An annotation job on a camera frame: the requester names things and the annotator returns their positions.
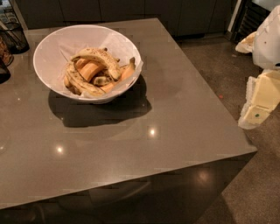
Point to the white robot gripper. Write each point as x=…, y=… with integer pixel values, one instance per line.
x=268, y=44

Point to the spotted yellow banana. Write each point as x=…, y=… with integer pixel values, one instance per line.
x=101, y=56

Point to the orange banana at right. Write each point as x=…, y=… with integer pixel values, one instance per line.
x=126, y=72

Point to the orange banana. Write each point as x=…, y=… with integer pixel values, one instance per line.
x=126, y=72
x=90, y=70

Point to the small dark spotted banana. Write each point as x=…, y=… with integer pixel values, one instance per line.
x=101, y=81

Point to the white bowl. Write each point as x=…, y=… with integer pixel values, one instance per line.
x=46, y=58

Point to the orange banana in middle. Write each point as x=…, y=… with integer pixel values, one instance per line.
x=90, y=70

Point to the spotted banana bunch at left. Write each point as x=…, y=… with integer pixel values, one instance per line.
x=73, y=80

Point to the dark cabinet row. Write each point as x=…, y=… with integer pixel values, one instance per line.
x=180, y=17

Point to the dark object at left edge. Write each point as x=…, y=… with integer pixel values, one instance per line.
x=6, y=59

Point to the black wire basket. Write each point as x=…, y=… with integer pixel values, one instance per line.
x=14, y=37

